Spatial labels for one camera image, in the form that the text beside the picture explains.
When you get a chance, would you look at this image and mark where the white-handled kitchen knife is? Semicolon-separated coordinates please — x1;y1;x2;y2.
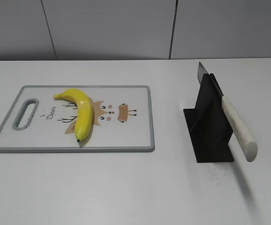
197;62;258;162

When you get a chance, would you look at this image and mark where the yellow plastic banana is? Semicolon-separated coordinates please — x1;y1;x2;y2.
53;89;94;142

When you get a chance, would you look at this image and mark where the white deer cutting board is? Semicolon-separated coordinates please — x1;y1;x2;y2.
0;85;154;153

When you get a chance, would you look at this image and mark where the black knife stand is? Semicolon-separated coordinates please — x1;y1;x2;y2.
183;74;234;163

